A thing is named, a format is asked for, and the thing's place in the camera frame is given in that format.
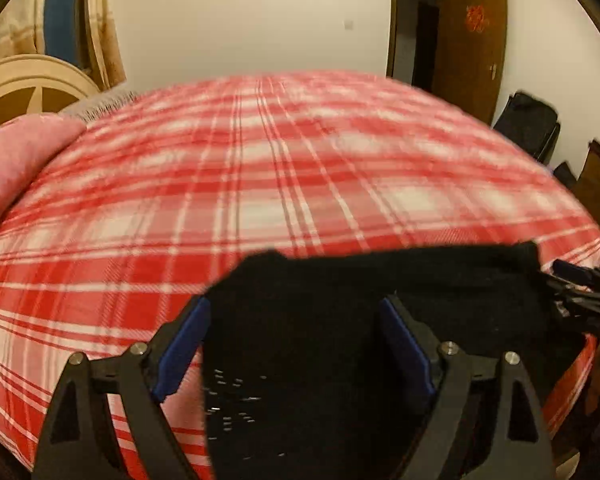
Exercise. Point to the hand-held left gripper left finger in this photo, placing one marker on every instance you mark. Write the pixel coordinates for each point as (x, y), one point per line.
(181, 345)

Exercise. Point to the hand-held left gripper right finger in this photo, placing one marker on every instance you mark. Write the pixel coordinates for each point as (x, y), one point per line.
(406, 345)

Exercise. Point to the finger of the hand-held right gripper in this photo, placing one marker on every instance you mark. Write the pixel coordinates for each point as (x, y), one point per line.
(573, 272)
(585, 310)

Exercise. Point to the black pants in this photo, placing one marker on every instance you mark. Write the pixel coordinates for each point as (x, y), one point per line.
(305, 335)

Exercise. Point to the brown wooden cabinet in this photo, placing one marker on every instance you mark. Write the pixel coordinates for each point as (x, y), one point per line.
(597, 185)

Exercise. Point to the small black bag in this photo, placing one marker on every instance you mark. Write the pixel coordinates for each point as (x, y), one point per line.
(565, 174)

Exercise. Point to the black suitcase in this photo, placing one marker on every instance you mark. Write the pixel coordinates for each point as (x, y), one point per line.
(527, 127)

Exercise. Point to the red plaid bed sheet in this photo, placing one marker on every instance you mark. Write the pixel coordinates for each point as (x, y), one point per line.
(230, 170)

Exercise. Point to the brown wooden door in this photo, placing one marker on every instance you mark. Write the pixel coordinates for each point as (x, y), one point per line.
(472, 60)

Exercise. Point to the pink pillow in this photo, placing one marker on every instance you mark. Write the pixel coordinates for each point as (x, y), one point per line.
(25, 160)

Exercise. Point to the red door decoration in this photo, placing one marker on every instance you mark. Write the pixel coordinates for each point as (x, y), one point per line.
(476, 18)

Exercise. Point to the beige wooden headboard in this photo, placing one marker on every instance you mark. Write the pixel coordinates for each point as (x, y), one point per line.
(25, 80)

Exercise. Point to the dark wooden door frame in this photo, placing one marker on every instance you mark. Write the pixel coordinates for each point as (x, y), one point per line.
(391, 20)

